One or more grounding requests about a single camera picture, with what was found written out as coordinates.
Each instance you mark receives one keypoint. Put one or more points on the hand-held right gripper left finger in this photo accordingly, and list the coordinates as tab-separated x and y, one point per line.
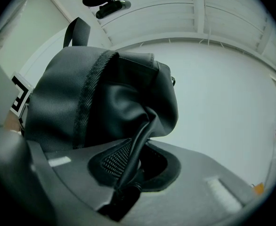
65	171

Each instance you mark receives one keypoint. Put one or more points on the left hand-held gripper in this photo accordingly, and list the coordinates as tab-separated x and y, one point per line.
19	95

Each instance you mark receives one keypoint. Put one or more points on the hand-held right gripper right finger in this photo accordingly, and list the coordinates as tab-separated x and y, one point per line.
199	173

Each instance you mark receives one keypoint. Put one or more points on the black backpack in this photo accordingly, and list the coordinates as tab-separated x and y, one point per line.
58	98

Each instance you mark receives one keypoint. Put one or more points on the small orange object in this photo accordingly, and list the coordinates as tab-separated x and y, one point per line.
258	188

